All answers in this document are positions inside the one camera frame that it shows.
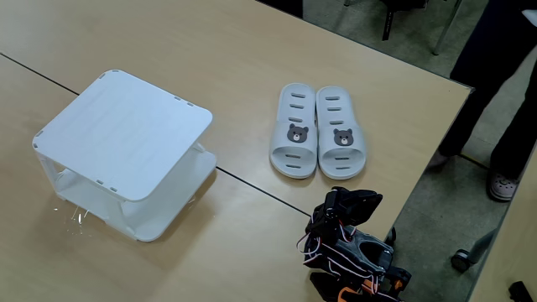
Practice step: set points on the white bear slipper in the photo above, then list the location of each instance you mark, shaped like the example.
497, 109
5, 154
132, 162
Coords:
293, 138
340, 142

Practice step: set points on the white two-tier plastic box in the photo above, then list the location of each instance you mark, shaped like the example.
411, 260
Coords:
126, 134

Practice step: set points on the black table caster wheel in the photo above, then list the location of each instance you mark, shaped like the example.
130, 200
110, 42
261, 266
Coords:
390, 237

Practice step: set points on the grey caster wheel with leg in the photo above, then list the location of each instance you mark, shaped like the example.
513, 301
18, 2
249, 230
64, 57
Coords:
461, 261

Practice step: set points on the yellow floor tape strip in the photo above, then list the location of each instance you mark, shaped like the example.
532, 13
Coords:
474, 161

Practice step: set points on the small black object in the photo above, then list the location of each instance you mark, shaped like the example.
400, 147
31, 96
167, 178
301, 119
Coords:
520, 292

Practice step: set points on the black chair base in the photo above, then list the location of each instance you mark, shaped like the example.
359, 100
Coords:
388, 23

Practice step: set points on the metal chair leg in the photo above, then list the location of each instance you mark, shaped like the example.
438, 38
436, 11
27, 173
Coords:
446, 27

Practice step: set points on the person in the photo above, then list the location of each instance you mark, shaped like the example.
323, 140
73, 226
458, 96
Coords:
499, 63

